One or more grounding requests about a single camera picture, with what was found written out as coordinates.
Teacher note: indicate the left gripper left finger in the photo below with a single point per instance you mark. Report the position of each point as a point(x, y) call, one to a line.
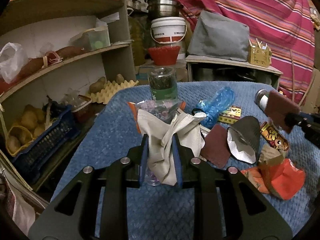
point(144, 152)

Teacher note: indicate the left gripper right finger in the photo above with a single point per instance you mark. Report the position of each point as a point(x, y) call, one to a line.
point(177, 161)

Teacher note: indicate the white face mask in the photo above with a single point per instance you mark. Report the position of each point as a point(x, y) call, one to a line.
point(161, 160)

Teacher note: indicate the maroon sponge block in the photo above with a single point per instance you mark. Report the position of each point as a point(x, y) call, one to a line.
point(277, 108)

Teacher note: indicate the clear jar green label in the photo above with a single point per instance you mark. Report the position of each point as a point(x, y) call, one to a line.
point(261, 99)

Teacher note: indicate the orange snack wrapper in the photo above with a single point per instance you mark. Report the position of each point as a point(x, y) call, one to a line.
point(279, 178)

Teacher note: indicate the purple clear wrapper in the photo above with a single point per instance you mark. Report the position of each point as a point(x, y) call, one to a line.
point(164, 110)

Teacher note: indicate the maroon scouring pad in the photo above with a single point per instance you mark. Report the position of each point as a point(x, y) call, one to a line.
point(216, 149)

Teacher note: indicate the yellow snack can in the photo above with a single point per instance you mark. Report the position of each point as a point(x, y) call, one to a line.
point(273, 137)

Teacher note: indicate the brown crumpled paper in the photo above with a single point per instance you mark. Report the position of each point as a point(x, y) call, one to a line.
point(270, 156)

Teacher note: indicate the blue quilted table cloth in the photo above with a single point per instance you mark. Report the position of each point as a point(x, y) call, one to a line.
point(166, 212)

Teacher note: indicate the yellow cigarette box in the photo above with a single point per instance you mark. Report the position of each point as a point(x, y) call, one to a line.
point(231, 115)

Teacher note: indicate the green label jar upright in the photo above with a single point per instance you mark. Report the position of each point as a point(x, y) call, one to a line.
point(163, 83)

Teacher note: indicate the blue plastic bag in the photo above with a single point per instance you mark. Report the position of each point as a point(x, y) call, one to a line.
point(223, 98)

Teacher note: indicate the wooden side cabinet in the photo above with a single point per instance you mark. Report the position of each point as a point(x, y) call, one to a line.
point(202, 68)

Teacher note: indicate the yellow egg tray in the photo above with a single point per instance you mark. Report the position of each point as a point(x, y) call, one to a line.
point(109, 90)

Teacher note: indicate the yellow chopstick holder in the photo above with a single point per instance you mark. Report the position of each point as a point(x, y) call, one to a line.
point(259, 53)

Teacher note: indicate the red plastic basket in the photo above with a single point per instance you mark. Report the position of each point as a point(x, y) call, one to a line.
point(164, 56)

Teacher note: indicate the dark blue crate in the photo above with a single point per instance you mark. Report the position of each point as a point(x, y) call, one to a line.
point(29, 162)

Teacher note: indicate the white plastic bucket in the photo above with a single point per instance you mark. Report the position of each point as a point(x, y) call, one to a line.
point(167, 30)

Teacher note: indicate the pink striped curtain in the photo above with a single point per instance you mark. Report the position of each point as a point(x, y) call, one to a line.
point(285, 25)

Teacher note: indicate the grey cloth cover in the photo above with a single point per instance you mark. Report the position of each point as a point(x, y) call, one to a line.
point(220, 37)

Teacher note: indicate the large yellow oil jug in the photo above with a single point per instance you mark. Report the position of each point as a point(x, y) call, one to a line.
point(137, 37)

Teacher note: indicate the wooden corner shelf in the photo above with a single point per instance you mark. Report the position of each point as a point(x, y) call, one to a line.
point(36, 23)

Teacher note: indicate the steel pot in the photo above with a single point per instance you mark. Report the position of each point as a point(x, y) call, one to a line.
point(163, 8)

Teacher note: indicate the white plastic bag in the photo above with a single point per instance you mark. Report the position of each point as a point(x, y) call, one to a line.
point(13, 58)

